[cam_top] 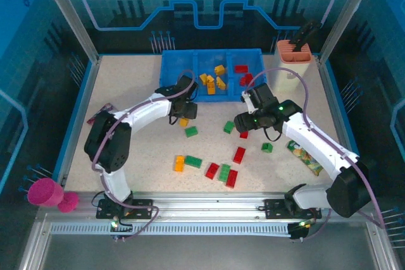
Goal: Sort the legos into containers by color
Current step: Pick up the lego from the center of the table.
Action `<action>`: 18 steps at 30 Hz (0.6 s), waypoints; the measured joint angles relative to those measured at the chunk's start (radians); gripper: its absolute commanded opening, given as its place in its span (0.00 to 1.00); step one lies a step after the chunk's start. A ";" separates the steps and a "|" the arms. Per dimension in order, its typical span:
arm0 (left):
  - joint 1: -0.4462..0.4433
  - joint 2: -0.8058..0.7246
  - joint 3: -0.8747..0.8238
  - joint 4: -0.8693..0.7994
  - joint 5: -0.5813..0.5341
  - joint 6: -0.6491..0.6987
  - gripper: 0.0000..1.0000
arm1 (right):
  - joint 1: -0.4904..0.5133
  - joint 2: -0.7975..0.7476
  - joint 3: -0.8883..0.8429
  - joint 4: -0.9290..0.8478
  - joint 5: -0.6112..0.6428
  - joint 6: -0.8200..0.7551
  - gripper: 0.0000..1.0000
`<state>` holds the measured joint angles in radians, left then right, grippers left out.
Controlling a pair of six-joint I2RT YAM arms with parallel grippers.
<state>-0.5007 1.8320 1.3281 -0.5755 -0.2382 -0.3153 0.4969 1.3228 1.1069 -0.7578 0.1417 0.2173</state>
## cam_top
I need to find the long red lego brick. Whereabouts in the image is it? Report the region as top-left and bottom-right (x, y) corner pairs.
(225, 169), (239, 189)
(204, 162), (220, 180)
(233, 146), (247, 164)

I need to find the long green lego brick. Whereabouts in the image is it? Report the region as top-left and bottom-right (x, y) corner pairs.
(184, 155), (203, 169)
(218, 163), (232, 182)

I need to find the long orange lego brick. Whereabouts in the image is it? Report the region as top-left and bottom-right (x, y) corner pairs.
(173, 155), (187, 173)

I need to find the blue three-compartment bin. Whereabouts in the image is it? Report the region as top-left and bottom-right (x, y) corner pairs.
(159, 49), (267, 103)

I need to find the yellow green snack packet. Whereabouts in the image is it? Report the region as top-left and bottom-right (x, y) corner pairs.
(287, 140), (324, 176)

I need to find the cream knife block salmon top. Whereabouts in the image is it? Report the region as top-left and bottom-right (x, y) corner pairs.
(271, 40), (314, 92)

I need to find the blue table side strip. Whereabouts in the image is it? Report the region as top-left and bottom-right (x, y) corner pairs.
(52, 60), (97, 185)
(325, 60), (374, 197)

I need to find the purple snack packet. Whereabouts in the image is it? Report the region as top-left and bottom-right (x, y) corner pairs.
(87, 102), (116, 125)

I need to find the thin black gripper wire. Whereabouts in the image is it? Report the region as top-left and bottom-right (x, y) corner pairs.
(264, 126), (282, 143)

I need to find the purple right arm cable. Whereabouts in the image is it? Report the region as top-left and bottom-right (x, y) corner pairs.
(244, 67), (387, 241)

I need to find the aluminium table side rail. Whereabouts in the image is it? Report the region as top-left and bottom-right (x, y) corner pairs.
(58, 56), (102, 188)
(317, 56), (365, 193)

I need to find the black knife handle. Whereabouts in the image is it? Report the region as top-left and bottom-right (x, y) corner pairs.
(290, 20), (322, 53)

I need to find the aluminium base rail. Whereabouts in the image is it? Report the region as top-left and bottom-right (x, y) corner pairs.
(63, 191), (379, 224)

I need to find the white slotted cable duct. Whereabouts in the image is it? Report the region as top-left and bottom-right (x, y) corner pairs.
(50, 223), (294, 236)

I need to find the aluminium frame post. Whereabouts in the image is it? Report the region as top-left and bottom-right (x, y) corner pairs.
(34, 0), (102, 64)
(317, 0), (383, 62)

